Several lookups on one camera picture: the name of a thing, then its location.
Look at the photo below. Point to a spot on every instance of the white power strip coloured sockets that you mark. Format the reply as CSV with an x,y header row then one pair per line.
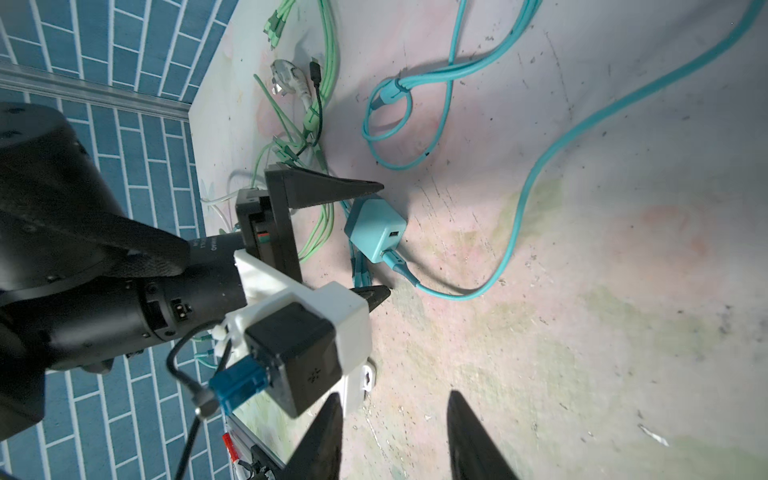
x,y
355,387

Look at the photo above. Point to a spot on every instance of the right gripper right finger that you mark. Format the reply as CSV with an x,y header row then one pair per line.
x,y
472,452

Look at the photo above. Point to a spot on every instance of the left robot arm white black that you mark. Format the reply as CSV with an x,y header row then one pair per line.
x,y
82,284

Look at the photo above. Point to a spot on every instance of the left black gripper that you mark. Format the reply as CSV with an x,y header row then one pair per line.
x,y
265,219

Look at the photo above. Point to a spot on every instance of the teal charger with cable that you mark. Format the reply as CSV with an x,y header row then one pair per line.
x,y
376,230
392,90

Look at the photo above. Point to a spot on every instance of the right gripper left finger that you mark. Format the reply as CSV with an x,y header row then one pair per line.
x,y
319,454

